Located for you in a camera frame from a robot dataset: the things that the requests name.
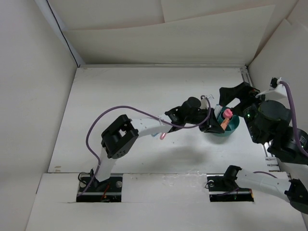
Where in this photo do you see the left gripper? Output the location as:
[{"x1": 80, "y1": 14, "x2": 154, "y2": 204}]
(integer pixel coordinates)
[{"x1": 184, "y1": 108, "x2": 224, "y2": 134}]

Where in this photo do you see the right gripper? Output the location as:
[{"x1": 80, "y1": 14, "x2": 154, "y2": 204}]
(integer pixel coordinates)
[{"x1": 218, "y1": 81, "x2": 276, "y2": 142}]

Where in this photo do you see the orange correction tape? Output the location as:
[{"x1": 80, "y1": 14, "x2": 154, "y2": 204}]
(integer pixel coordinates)
[{"x1": 221, "y1": 118, "x2": 230, "y2": 130}]

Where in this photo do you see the teal round organizer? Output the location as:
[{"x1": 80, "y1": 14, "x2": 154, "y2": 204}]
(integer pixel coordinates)
[{"x1": 211, "y1": 106, "x2": 240, "y2": 137}]

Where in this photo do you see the pink correction tape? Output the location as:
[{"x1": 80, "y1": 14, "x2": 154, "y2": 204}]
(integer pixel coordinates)
[{"x1": 160, "y1": 133, "x2": 167, "y2": 140}]

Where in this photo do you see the blue cap pen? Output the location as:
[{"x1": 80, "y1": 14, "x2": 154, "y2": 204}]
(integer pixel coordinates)
[{"x1": 214, "y1": 104, "x2": 223, "y2": 117}]

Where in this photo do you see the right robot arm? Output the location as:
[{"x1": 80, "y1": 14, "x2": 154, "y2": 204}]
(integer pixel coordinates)
[{"x1": 219, "y1": 78, "x2": 308, "y2": 214}]

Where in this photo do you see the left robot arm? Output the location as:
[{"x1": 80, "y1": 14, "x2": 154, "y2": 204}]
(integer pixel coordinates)
[{"x1": 90, "y1": 97, "x2": 224, "y2": 191}]

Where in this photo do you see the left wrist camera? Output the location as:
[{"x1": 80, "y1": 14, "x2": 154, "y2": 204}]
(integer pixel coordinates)
[{"x1": 200, "y1": 94, "x2": 214, "y2": 109}]

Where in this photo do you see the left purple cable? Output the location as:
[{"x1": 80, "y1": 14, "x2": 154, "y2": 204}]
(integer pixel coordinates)
[{"x1": 77, "y1": 96, "x2": 212, "y2": 197}]

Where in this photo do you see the right base rail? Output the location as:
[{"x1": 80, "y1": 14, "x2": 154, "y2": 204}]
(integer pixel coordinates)
[{"x1": 205, "y1": 174, "x2": 254, "y2": 202}]

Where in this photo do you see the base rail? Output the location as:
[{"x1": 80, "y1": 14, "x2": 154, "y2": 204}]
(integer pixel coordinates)
[
  {"x1": 205, "y1": 174, "x2": 254, "y2": 202},
  {"x1": 76, "y1": 174, "x2": 123, "y2": 203}
]

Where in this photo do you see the aluminium side rail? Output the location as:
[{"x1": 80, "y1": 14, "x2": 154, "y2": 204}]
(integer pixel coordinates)
[{"x1": 240, "y1": 65, "x2": 281, "y2": 172}]

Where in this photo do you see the left base rail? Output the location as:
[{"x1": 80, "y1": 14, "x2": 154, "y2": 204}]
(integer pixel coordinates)
[{"x1": 76, "y1": 174, "x2": 123, "y2": 203}]

